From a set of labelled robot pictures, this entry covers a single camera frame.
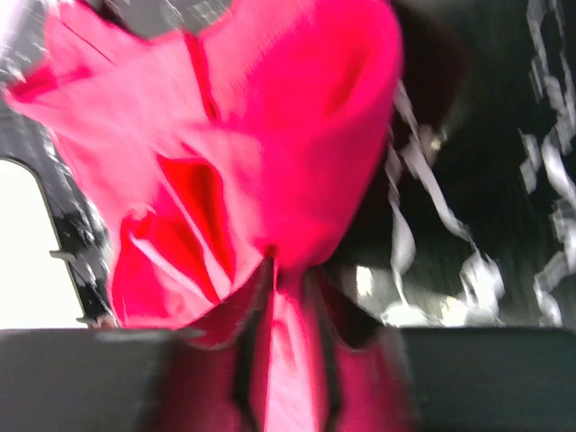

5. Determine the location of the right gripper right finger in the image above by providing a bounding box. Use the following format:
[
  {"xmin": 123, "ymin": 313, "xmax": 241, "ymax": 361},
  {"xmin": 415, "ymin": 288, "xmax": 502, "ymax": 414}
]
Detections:
[{"xmin": 303, "ymin": 267, "xmax": 419, "ymax": 431}]

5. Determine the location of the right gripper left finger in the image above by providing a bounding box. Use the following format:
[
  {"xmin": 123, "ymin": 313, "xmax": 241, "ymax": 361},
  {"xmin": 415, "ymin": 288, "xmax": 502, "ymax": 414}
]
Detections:
[{"xmin": 179, "ymin": 257, "xmax": 274, "ymax": 431}]

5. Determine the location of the magenta t shirt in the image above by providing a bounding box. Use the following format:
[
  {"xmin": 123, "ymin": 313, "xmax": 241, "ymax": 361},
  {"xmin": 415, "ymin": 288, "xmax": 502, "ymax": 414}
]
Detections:
[{"xmin": 4, "ymin": 1, "xmax": 403, "ymax": 431}]

